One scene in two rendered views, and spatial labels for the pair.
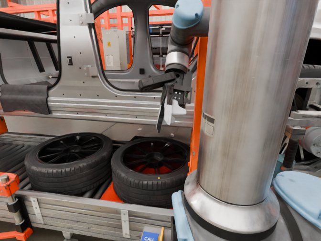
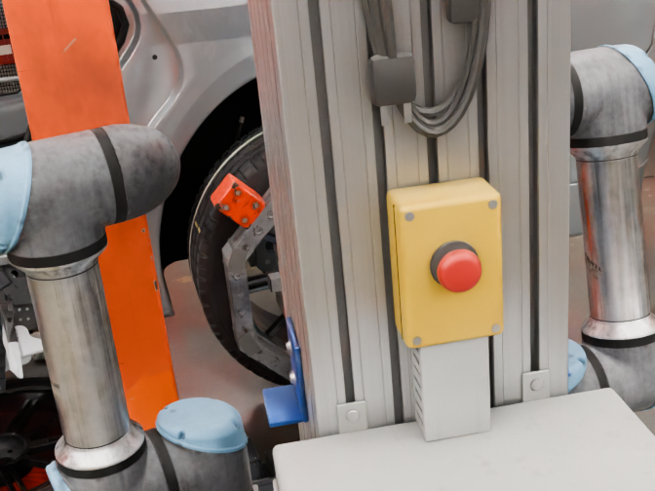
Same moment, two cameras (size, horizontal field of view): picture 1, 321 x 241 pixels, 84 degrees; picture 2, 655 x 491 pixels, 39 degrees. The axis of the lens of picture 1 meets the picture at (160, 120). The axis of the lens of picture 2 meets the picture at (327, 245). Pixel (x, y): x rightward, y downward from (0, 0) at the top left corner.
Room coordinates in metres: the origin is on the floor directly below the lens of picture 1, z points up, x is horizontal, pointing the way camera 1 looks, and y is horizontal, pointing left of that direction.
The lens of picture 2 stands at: (-0.89, 0.02, 1.73)
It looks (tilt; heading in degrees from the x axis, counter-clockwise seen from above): 22 degrees down; 337
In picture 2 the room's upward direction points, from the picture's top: 6 degrees counter-clockwise
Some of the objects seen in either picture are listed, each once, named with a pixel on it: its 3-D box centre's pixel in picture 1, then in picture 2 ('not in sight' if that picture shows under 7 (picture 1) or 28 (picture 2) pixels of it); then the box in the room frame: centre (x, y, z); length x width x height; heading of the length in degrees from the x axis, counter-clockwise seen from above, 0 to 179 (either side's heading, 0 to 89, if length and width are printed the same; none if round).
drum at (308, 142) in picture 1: (312, 136); not in sight; (0.81, -0.76, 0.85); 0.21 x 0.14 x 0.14; 170
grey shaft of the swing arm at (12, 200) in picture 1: (16, 208); not in sight; (0.89, 0.93, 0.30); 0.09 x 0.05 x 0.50; 80
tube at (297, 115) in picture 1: (306, 102); not in sight; (0.78, -0.65, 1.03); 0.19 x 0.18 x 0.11; 170
